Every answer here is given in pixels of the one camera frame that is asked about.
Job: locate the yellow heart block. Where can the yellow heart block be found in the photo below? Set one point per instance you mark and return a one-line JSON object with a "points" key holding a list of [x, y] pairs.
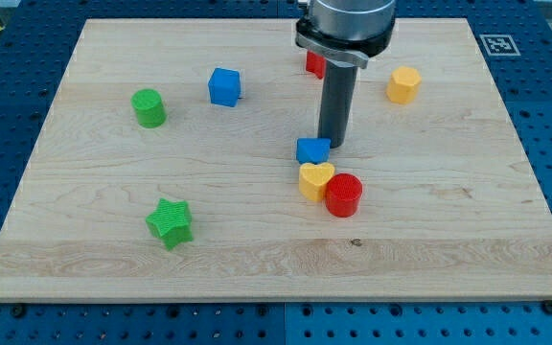
{"points": [[313, 180]]}

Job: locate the blue pentagon block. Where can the blue pentagon block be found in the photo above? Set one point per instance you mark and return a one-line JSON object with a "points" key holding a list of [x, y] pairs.
{"points": [[312, 150]]}

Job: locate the red cylinder block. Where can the red cylinder block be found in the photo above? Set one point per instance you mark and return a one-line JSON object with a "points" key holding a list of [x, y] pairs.
{"points": [[343, 195]]}

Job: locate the light wooden board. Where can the light wooden board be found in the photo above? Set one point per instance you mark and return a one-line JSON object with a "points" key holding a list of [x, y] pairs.
{"points": [[450, 210]]}

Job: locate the blue cube block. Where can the blue cube block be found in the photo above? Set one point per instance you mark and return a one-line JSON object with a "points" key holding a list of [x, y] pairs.
{"points": [[225, 87]]}

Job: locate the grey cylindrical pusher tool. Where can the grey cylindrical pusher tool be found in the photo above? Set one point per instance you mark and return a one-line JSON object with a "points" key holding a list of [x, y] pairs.
{"points": [[336, 99]]}

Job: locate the green star block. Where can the green star block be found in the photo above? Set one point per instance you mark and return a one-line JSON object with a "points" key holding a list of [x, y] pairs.
{"points": [[171, 222]]}

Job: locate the red block behind tool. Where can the red block behind tool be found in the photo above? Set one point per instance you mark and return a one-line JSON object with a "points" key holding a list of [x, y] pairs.
{"points": [[315, 64]]}

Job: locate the green cylinder block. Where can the green cylinder block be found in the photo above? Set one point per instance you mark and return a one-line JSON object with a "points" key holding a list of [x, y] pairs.
{"points": [[148, 107]]}

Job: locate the yellow hexagon block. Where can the yellow hexagon block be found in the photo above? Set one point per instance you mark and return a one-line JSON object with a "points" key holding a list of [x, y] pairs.
{"points": [[403, 85]]}

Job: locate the white fiducial marker tag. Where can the white fiducial marker tag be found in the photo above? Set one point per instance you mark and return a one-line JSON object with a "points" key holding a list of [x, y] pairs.
{"points": [[499, 45]]}

